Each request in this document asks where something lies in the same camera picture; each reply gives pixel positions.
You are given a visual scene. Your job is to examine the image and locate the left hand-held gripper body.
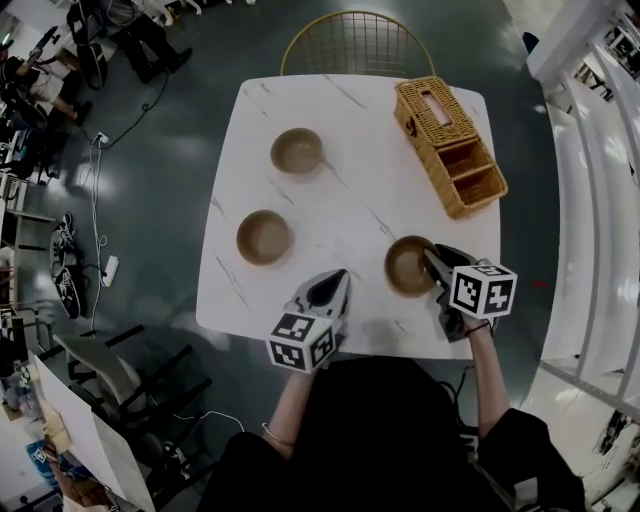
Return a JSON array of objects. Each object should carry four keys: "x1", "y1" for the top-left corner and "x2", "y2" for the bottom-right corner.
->
[{"x1": 267, "y1": 298, "x2": 349, "y2": 374}]

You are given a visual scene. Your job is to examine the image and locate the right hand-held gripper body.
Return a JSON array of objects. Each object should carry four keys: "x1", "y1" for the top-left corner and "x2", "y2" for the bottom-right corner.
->
[{"x1": 434, "y1": 258, "x2": 519, "y2": 344}]

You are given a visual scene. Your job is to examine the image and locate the beige bowl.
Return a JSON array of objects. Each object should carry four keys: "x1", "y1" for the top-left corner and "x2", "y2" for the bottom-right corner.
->
[
  {"x1": 235, "y1": 209, "x2": 294, "y2": 267},
  {"x1": 383, "y1": 234, "x2": 442, "y2": 297},
  {"x1": 269, "y1": 127, "x2": 325, "y2": 175}
]

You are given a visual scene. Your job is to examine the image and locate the person's right forearm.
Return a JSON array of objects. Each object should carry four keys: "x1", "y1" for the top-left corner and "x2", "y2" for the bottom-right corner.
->
[{"x1": 462, "y1": 319, "x2": 512, "y2": 441}]

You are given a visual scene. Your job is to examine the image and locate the person's left forearm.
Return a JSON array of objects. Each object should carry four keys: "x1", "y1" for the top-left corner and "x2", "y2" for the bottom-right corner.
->
[{"x1": 267, "y1": 369, "x2": 322, "y2": 459}]

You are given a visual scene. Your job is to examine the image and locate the white metal staircase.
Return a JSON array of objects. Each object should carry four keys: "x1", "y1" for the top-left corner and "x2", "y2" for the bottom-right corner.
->
[{"x1": 504, "y1": 0, "x2": 640, "y2": 506}]

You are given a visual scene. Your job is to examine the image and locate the person's black clothing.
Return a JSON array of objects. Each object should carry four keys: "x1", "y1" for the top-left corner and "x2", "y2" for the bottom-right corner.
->
[{"x1": 197, "y1": 357, "x2": 586, "y2": 512}]

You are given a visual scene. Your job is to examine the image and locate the wicker basket box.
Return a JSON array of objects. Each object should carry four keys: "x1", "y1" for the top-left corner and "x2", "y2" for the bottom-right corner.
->
[{"x1": 393, "y1": 75, "x2": 510, "y2": 221}]

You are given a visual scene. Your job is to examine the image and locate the grey chair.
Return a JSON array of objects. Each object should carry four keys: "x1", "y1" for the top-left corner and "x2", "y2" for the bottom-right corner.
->
[{"x1": 52, "y1": 324, "x2": 214, "y2": 481}]

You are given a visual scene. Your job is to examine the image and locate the white board desk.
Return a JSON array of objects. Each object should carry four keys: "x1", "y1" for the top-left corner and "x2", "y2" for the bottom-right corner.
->
[{"x1": 30, "y1": 349, "x2": 157, "y2": 512}]

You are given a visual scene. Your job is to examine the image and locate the black and white sneaker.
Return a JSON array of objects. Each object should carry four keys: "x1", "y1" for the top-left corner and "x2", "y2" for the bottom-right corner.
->
[
  {"x1": 49, "y1": 212, "x2": 79, "y2": 271},
  {"x1": 54, "y1": 267, "x2": 84, "y2": 320}
]

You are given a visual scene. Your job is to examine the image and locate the thin gold bracelet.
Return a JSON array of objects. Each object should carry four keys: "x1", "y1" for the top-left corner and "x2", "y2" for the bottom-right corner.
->
[{"x1": 261, "y1": 422, "x2": 296, "y2": 447}]

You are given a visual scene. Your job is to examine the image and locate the thin white cable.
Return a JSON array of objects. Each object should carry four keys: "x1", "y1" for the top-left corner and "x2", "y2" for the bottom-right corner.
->
[{"x1": 172, "y1": 409, "x2": 246, "y2": 434}]

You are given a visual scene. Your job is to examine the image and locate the white power cable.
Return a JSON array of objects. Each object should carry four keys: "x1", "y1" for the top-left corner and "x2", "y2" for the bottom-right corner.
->
[{"x1": 82, "y1": 144, "x2": 109, "y2": 321}]

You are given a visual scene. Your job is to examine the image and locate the black floor cable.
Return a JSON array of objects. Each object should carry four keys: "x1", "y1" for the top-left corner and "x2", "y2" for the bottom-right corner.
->
[{"x1": 107, "y1": 69, "x2": 171, "y2": 151}]

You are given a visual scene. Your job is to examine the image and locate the gold wire chair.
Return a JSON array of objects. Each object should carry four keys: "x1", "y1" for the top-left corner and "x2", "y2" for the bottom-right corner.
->
[{"x1": 279, "y1": 9, "x2": 437, "y2": 79}]

